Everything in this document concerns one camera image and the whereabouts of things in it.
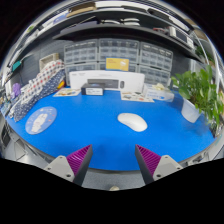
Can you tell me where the green plant in white pot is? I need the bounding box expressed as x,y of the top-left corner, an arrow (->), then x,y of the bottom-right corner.
170,64 -> 224,134

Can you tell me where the white and blue tissue box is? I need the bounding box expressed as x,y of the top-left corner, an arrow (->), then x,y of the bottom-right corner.
143,83 -> 175,103

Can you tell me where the small black box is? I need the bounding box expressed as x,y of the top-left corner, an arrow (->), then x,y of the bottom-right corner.
80,83 -> 105,97

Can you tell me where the beige woven basket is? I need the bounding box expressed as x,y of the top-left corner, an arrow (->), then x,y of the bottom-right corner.
38,53 -> 60,72

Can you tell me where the white computer mouse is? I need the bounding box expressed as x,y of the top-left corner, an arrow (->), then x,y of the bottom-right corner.
117,112 -> 149,133

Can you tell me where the purple soft toy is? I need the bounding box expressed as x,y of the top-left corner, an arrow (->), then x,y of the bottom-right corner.
11,83 -> 23,99

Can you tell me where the yellow card with blue frame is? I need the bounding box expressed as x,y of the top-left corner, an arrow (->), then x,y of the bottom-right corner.
105,57 -> 130,72

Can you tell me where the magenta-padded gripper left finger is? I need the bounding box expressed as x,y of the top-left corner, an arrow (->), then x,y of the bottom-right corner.
43,143 -> 94,187

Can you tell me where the long white keyboard box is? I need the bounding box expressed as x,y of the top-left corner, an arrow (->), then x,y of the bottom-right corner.
68,70 -> 146,93

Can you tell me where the navy white-dotted cloth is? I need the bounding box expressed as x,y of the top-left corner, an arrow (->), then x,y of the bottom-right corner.
9,69 -> 67,123

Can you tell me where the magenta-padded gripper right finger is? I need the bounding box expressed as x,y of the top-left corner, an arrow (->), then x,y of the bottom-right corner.
134,143 -> 184,186

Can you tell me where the dark shelf unit with items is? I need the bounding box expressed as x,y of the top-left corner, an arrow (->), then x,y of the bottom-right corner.
6,0 -> 209,63

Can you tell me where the red blue checked cloth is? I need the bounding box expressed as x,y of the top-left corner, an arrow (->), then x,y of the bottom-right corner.
19,59 -> 65,104

